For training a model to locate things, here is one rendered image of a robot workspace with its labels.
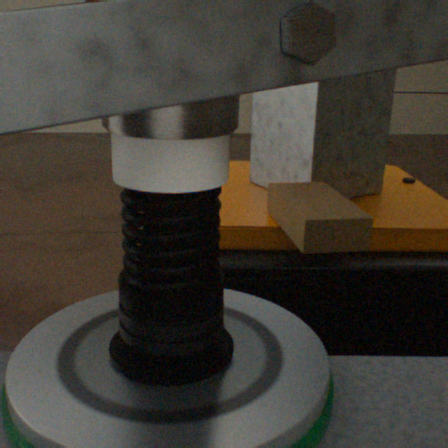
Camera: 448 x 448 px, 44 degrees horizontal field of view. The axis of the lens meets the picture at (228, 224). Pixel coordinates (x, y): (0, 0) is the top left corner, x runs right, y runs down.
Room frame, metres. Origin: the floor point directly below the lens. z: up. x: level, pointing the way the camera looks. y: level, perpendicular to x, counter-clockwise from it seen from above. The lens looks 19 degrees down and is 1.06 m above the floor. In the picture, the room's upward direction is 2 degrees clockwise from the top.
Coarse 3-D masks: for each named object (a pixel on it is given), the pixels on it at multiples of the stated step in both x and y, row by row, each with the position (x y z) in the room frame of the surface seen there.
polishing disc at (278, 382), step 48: (48, 336) 0.34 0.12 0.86; (96, 336) 0.34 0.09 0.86; (240, 336) 0.35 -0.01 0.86; (288, 336) 0.35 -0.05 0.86; (48, 384) 0.29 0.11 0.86; (96, 384) 0.29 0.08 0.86; (240, 384) 0.29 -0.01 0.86; (288, 384) 0.29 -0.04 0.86; (48, 432) 0.24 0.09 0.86; (96, 432) 0.24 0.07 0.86; (144, 432) 0.25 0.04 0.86; (192, 432) 0.25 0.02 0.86; (240, 432) 0.25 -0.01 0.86; (288, 432) 0.25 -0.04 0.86
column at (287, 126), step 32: (256, 96) 1.09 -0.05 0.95; (288, 96) 1.01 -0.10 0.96; (320, 96) 0.95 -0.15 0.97; (352, 96) 0.99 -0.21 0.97; (384, 96) 1.03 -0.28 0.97; (256, 128) 1.09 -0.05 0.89; (288, 128) 1.00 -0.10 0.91; (320, 128) 0.95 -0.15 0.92; (352, 128) 0.99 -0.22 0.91; (384, 128) 1.04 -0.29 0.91; (256, 160) 1.08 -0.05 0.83; (288, 160) 1.00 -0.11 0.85; (320, 160) 0.95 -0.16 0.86; (352, 160) 1.00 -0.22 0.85; (384, 160) 1.04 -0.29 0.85; (352, 192) 1.00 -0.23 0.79
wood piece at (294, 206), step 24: (288, 192) 0.85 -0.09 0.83; (312, 192) 0.86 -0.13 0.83; (336, 192) 0.86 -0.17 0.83; (288, 216) 0.79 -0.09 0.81; (312, 216) 0.73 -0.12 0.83; (336, 216) 0.73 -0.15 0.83; (360, 216) 0.74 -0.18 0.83; (312, 240) 0.72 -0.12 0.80; (336, 240) 0.72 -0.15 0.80; (360, 240) 0.73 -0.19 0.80
